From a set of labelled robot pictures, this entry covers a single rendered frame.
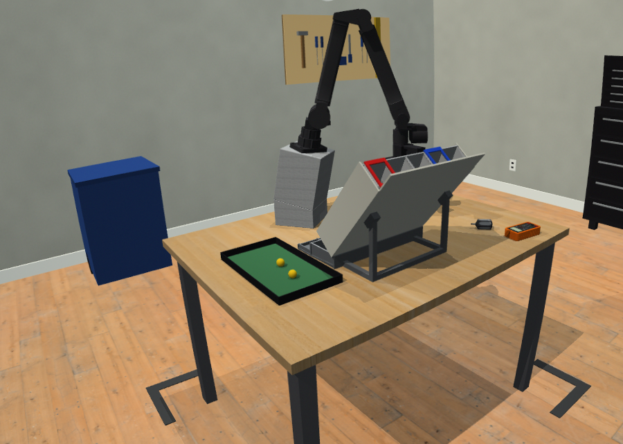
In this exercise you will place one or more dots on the orange pocket multimeter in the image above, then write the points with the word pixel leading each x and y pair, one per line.
pixel 522 231

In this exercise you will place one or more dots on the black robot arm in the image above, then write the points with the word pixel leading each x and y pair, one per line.
pixel 318 118

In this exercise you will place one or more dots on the green tray with black rim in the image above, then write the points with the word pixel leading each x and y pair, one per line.
pixel 256 262

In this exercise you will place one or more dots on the red square band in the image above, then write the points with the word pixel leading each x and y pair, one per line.
pixel 376 161

